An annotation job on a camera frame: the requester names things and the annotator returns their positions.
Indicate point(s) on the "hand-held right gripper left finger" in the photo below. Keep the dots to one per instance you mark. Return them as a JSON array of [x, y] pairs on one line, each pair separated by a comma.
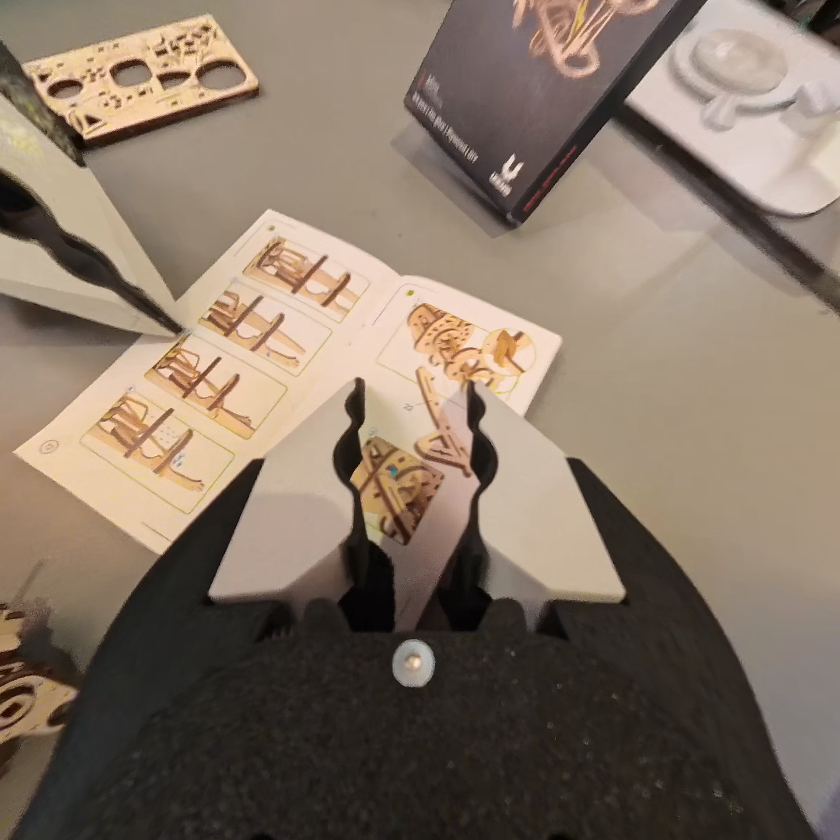
[[289, 525]]

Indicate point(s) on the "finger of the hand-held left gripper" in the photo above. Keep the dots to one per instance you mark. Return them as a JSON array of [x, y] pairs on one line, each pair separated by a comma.
[[39, 275], [72, 210]]

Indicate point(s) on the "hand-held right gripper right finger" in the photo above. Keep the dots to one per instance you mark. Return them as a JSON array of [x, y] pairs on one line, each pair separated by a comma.
[[544, 525]]

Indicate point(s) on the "instruction booklet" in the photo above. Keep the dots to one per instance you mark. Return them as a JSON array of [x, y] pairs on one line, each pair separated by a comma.
[[354, 328]]

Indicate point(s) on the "laser-cut wooden parts sheet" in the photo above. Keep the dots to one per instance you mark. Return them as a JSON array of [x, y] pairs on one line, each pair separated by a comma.
[[151, 115]]

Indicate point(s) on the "assembled wooden model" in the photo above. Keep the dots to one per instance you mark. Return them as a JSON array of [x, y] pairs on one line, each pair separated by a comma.
[[33, 709]]

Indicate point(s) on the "black cardboard model box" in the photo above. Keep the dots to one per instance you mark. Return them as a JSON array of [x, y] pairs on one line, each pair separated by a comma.
[[499, 131]]

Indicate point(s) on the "white plastic base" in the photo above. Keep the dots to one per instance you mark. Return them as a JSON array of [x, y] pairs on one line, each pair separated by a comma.
[[754, 164]]

